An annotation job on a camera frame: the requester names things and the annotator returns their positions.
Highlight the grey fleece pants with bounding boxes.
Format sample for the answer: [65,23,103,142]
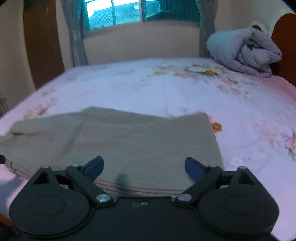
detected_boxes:
[1,108,223,196]

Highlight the pink floral bed sheet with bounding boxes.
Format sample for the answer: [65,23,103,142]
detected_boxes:
[1,58,295,240]

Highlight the wooden chair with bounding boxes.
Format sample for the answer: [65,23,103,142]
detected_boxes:
[0,92,9,116]

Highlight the rolled grey quilt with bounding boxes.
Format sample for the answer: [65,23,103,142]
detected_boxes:
[206,27,282,78]

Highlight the brown wooden door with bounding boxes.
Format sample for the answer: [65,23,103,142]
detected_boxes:
[23,0,65,89]

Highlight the left grey curtain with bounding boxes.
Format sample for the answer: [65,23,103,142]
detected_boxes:
[61,0,88,67]

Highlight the grey curtain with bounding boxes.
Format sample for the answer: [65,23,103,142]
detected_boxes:
[196,0,218,58]
[61,0,88,67]

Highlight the red and white headboard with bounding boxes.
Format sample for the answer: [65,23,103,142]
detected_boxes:
[250,13,295,86]

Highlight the right grey curtain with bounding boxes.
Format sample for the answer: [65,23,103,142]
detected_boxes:
[196,0,218,58]

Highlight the window with grey frame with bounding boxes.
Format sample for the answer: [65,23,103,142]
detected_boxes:
[83,0,200,32]

